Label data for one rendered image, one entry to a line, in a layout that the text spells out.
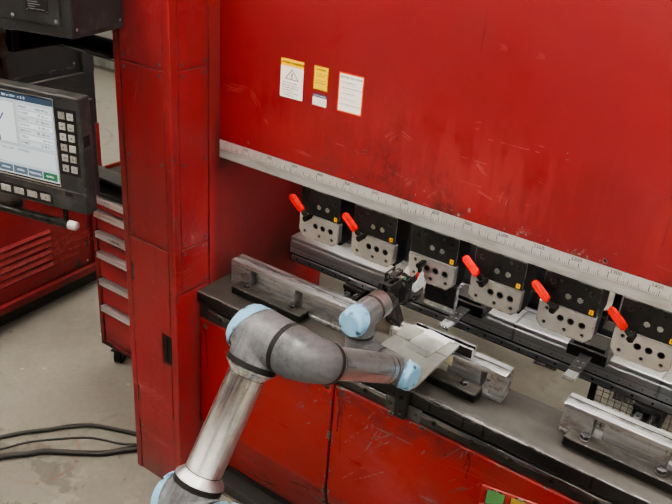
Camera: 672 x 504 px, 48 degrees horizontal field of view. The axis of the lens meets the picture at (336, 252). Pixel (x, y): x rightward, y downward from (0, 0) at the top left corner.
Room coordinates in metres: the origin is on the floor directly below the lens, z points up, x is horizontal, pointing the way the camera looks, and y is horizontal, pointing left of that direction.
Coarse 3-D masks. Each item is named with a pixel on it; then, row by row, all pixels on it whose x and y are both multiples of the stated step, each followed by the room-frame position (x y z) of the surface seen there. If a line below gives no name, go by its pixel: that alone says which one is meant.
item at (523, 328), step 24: (312, 240) 2.54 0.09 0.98; (312, 264) 2.51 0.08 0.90; (336, 264) 2.45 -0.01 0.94; (360, 264) 2.39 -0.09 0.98; (432, 312) 2.23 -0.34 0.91; (528, 312) 2.14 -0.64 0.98; (480, 336) 2.13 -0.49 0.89; (504, 336) 2.08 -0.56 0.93; (528, 336) 2.04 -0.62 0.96; (552, 336) 2.01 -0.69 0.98; (552, 360) 1.99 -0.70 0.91; (624, 360) 1.91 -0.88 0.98; (600, 384) 1.91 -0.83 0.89; (624, 384) 1.87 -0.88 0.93; (648, 384) 1.83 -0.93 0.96
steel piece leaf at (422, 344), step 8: (416, 336) 1.92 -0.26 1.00; (424, 336) 1.92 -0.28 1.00; (408, 344) 1.86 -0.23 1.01; (416, 344) 1.88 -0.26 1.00; (424, 344) 1.88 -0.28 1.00; (432, 344) 1.88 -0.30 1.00; (440, 344) 1.89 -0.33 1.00; (416, 352) 1.84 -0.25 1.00; (424, 352) 1.82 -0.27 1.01; (432, 352) 1.84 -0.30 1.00
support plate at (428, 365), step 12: (408, 324) 1.99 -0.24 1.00; (396, 336) 1.91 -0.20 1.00; (408, 336) 1.92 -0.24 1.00; (396, 348) 1.85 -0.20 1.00; (408, 348) 1.86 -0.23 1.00; (444, 348) 1.87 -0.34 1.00; (456, 348) 1.88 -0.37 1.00; (420, 360) 1.80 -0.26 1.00; (432, 360) 1.80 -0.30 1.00; (444, 360) 1.82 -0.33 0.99
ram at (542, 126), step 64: (256, 0) 2.31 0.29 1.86; (320, 0) 2.19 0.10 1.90; (384, 0) 2.07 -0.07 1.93; (448, 0) 1.97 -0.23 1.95; (512, 0) 1.88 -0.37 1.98; (576, 0) 1.80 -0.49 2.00; (640, 0) 1.72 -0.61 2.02; (256, 64) 2.31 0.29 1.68; (320, 64) 2.18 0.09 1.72; (384, 64) 2.06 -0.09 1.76; (448, 64) 1.96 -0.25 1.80; (512, 64) 1.86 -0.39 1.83; (576, 64) 1.78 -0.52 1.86; (640, 64) 1.70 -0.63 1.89; (256, 128) 2.31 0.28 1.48; (320, 128) 2.17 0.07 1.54; (384, 128) 2.05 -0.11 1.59; (448, 128) 1.94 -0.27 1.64; (512, 128) 1.85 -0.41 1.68; (576, 128) 1.76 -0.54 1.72; (640, 128) 1.68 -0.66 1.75; (384, 192) 2.04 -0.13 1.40; (448, 192) 1.93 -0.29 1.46; (512, 192) 1.83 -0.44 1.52; (576, 192) 1.74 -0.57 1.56; (640, 192) 1.66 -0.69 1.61; (512, 256) 1.81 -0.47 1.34; (576, 256) 1.73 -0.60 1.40; (640, 256) 1.64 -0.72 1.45
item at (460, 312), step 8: (464, 288) 2.18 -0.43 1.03; (464, 296) 2.13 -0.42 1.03; (464, 304) 2.11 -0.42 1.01; (472, 304) 2.10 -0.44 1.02; (480, 304) 2.09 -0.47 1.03; (456, 312) 2.07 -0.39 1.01; (464, 312) 2.08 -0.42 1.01; (472, 312) 2.09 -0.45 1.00; (480, 312) 2.08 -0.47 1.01; (488, 312) 2.12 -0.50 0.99; (448, 320) 2.02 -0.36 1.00; (456, 320) 2.02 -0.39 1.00; (448, 328) 1.98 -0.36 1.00
